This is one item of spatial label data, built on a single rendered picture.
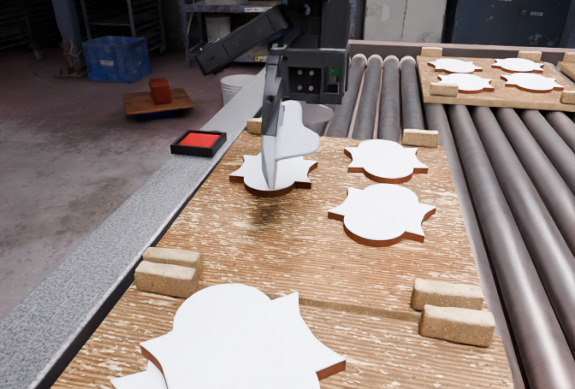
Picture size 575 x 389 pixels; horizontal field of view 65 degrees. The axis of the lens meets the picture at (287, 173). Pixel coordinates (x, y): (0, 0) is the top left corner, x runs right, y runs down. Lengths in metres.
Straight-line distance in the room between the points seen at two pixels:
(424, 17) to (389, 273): 4.70
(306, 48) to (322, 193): 0.22
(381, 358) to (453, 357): 0.06
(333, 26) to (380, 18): 4.59
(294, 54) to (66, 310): 0.34
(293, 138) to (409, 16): 4.66
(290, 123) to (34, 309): 0.32
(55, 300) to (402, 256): 0.37
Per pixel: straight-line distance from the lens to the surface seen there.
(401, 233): 0.53
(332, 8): 0.48
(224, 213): 0.58
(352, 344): 0.42
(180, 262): 0.47
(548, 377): 0.47
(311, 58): 0.47
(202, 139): 0.82
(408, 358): 0.42
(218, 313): 0.34
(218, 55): 0.51
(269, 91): 0.46
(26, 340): 0.50
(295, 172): 0.65
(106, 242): 0.60
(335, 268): 0.49
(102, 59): 4.87
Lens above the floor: 1.24
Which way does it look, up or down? 27 degrees down
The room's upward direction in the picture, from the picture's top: straight up
